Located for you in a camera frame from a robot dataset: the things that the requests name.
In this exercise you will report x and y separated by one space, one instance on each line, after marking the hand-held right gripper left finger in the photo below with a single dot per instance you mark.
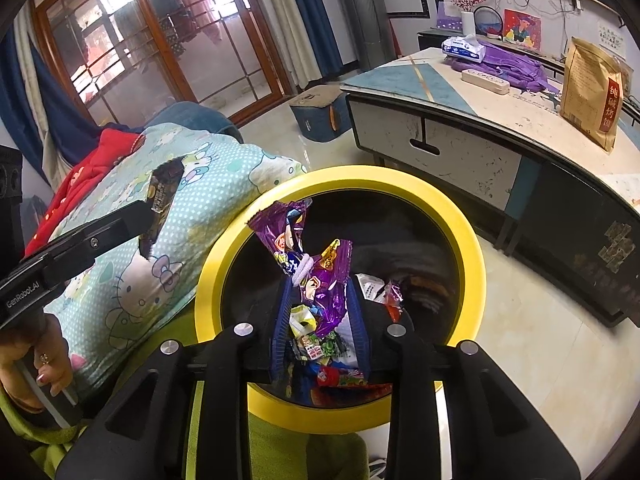
280 330

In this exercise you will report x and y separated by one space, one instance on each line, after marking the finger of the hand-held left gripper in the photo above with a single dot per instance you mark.
100 240

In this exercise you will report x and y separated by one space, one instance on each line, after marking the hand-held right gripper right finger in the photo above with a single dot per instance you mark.
357 330

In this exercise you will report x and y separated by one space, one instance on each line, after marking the yellow snack wrapper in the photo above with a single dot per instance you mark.
300 320

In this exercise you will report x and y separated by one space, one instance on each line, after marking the orange white plastic packet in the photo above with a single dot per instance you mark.
372 287

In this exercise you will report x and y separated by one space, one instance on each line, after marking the small shiny candy wrapper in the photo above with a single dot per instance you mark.
395 297

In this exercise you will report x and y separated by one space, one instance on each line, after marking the purple snack wrapper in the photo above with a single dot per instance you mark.
325 290

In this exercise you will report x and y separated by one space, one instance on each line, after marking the dark brown snack wrapper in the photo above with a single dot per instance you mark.
162 190

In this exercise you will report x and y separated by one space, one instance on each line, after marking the yellow-rimmed black trash bin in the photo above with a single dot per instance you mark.
350 177

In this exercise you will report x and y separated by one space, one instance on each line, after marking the person's left hand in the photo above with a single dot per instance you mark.
30 355

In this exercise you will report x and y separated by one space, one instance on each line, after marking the red blanket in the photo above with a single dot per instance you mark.
85 175

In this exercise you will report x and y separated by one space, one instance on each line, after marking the cartoon cat print blanket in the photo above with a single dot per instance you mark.
215 170

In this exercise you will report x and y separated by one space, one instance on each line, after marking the wide blue curtain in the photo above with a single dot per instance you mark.
55 110

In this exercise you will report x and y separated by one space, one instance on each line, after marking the blue denim cushion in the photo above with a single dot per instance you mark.
195 115

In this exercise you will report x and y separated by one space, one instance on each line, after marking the wooden glass sliding door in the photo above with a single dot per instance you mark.
150 60

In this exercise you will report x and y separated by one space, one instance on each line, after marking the wide beige curtain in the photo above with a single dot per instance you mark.
27 60

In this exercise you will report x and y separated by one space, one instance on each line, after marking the low coffee table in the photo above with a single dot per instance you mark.
465 160

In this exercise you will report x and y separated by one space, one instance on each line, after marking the blue storage stool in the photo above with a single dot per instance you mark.
320 120

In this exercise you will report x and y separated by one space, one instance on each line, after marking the beige power strip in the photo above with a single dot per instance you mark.
485 81

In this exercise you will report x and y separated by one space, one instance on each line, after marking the narrow beige curtain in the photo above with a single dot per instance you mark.
295 25

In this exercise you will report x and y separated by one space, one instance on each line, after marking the dark television cabinet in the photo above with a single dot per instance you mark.
430 40

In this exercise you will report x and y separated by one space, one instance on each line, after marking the white blue tissue pack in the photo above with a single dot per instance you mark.
462 49

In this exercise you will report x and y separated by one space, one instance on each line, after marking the purple cloth bag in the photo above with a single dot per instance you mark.
510 65

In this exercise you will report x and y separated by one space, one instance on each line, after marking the narrow blue curtain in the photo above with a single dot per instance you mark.
320 15

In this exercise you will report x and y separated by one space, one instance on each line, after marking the grey tower air conditioner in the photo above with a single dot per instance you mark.
370 5

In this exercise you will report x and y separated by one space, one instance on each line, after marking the white vase with red flowers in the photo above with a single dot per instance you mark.
466 22

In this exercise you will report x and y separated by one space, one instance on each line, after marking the brown paper bag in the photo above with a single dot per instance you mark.
592 95

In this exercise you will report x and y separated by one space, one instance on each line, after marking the round framed ornament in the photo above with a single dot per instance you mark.
487 22

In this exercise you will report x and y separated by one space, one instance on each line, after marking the colourful picture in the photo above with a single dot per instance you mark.
522 29

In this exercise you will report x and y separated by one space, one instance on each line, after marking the white paper wall note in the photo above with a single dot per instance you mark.
611 39

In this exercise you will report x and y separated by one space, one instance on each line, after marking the white wall socket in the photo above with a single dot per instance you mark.
575 5

